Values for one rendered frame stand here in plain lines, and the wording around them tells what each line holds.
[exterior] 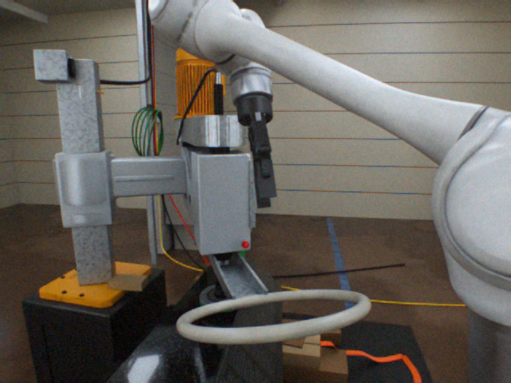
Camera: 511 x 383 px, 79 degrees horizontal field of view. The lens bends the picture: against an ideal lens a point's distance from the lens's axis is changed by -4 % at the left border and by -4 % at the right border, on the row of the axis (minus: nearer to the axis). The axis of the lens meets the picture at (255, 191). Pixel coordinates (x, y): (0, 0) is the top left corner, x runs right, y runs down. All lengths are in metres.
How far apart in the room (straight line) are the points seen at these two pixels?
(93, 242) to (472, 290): 1.93
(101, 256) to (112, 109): 5.47
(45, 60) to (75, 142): 0.42
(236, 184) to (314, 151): 4.93
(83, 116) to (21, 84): 6.80
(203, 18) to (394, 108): 0.33
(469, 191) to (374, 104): 0.30
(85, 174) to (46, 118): 6.43
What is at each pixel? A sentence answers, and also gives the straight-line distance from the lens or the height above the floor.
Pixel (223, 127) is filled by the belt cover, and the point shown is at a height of 1.69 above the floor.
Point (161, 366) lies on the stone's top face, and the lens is 1.31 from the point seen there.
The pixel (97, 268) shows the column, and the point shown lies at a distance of 2.13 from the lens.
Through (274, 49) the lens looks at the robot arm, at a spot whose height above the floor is 1.81.
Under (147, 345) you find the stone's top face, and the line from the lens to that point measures 1.42.
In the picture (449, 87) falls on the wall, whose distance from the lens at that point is 6.70.
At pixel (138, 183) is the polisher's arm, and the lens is 1.97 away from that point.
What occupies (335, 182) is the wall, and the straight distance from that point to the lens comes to 6.29.
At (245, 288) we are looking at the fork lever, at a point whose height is 1.12.
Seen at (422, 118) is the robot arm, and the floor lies 1.70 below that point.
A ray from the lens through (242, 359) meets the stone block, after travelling 1.41.
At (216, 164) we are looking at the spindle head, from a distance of 1.29.
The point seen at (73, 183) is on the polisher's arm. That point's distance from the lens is 1.94.
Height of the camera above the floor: 1.69
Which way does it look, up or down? 11 degrees down
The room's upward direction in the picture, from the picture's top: straight up
